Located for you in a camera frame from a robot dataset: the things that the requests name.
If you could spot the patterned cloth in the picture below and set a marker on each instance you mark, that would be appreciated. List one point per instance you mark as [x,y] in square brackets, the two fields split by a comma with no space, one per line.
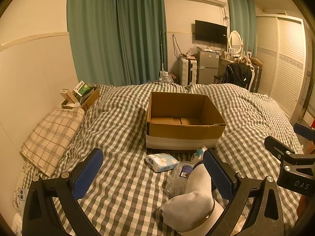
[242,60]

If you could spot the clear water jug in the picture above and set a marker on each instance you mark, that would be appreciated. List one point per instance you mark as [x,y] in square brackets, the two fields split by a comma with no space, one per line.
[166,78]

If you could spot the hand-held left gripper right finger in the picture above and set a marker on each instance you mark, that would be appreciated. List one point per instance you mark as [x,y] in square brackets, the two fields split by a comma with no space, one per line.
[219,174]

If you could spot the dressing table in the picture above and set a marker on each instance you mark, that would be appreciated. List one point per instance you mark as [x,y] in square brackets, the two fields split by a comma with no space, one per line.
[224,64]

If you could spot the plaid pillow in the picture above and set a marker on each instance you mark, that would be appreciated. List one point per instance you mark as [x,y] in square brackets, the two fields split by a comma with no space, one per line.
[49,137]

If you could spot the white chair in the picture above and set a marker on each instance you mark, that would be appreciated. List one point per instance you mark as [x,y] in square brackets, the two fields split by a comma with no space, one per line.
[252,78]

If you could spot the white pole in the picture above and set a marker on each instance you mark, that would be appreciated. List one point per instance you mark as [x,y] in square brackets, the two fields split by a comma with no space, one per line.
[162,54]

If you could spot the green packet box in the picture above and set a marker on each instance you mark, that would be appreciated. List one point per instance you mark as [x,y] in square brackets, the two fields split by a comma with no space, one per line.
[83,88]

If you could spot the grey small fridge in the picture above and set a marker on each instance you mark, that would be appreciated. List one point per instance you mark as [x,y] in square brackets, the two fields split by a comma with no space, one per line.
[208,67]

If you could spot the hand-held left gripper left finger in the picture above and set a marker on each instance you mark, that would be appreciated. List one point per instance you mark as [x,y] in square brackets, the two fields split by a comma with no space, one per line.
[88,174]

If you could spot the blue tissue pack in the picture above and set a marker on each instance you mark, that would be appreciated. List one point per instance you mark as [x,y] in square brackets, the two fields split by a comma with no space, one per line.
[161,162]

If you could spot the tan slim box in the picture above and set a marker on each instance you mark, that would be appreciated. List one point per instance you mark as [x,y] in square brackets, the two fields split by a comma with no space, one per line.
[67,95]

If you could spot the white sock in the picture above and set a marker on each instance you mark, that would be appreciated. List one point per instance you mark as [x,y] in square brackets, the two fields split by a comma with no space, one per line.
[194,196]

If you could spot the white suitcase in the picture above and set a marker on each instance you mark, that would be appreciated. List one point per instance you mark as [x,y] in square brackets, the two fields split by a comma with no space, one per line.
[187,71]

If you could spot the black jacket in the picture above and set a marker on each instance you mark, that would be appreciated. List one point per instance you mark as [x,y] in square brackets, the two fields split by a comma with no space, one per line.
[236,75]

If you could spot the clear plastic jar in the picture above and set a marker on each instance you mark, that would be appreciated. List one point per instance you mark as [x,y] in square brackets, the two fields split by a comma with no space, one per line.
[178,177]

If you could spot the black wall television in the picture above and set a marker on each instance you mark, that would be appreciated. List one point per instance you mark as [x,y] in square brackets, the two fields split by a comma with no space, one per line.
[210,32]

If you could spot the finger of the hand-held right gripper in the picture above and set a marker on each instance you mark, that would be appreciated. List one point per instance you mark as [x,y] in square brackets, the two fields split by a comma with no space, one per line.
[278,146]
[305,129]

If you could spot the dark green curtain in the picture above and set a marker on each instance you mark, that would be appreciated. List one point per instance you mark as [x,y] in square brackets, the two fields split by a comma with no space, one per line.
[93,34]
[142,34]

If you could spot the white slatted wardrobe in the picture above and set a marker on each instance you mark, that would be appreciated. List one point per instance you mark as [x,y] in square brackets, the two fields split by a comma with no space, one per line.
[283,61]

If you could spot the light green curtain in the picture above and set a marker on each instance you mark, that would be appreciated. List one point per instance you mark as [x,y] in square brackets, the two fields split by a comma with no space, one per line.
[240,17]

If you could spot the small cardboard box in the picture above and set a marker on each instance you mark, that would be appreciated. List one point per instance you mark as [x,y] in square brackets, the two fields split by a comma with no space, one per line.
[89,99]

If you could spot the checked duvet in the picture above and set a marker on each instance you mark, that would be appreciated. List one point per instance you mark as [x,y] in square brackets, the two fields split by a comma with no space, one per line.
[123,189]

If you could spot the white oval mirror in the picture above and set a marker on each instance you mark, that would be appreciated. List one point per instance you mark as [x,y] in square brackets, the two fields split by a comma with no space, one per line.
[235,40]

